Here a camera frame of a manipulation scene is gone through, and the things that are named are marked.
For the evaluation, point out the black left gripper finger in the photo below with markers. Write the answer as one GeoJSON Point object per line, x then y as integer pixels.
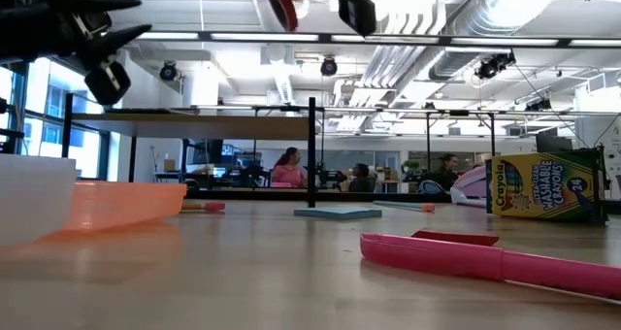
{"type": "Point", "coordinates": [107, 83]}
{"type": "Point", "coordinates": [102, 2]}

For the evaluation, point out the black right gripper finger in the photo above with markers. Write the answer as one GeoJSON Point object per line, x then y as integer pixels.
{"type": "Point", "coordinates": [358, 14]}

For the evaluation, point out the orange plastic bin lid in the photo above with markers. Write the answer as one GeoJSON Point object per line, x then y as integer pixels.
{"type": "Point", "coordinates": [126, 204]}

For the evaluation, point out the clear plastic storage bin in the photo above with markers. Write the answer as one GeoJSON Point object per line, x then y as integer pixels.
{"type": "Point", "coordinates": [34, 199]}

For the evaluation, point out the orange pencil pink eraser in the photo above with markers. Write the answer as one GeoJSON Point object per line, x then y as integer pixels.
{"type": "Point", "coordinates": [213, 207]}

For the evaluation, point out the teal pencil orange eraser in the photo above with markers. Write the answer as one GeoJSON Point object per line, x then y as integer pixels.
{"type": "Point", "coordinates": [402, 205]}

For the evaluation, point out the blue sticky notes pad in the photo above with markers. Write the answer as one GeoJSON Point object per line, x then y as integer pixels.
{"type": "Point", "coordinates": [337, 213]}

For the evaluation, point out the yellow green crayons box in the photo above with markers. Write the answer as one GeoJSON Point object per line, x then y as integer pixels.
{"type": "Point", "coordinates": [543, 187]}

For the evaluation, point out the pink highlighter pen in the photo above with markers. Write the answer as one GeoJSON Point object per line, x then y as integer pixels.
{"type": "Point", "coordinates": [436, 257]}

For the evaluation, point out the black overhead light bar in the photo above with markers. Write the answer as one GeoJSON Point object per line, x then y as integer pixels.
{"type": "Point", "coordinates": [436, 40]}

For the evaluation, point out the wooden table black legs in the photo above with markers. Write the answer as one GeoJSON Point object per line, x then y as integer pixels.
{"type": "Point", "coordinates": [194, 126]}

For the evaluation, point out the person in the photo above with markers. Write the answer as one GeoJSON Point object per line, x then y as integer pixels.
{"type": "Point", "coordinates": [446, 172]}
{"type": "Point", "coordinates": [288, 172]}
{"type": "Point", "coordinates": [361, 179]}

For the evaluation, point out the dark computer monitor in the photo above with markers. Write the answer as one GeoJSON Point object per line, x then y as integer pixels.
{"type": "Point", "coordinates": [553, 144]}

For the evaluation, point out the black aluminium rig frame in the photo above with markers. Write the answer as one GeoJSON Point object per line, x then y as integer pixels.
{"type": "Point", "coordinates": [312, 150]}

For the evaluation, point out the black hanging camera cluster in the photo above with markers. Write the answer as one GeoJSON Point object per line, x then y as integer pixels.
{"type": "Point", "coordinates": [492, 67]}

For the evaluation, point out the silver ventilation duct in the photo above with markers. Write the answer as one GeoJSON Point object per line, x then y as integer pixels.
{"type": "Point", "coordinates": [504, 9]}

